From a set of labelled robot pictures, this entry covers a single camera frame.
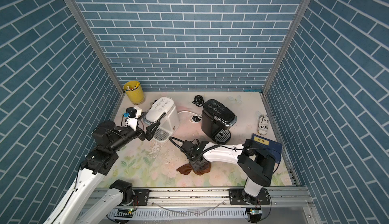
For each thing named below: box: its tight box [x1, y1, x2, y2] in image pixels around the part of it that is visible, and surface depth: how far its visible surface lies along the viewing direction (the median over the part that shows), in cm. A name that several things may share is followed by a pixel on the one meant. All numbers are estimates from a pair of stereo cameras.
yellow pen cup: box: [123, 80, 144, 105], surface depth 108 cm
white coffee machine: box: [142, 96, 180, 142], surface depth 84 cm
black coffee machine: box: [201, 98, 238, 145], surface depth 84 cm
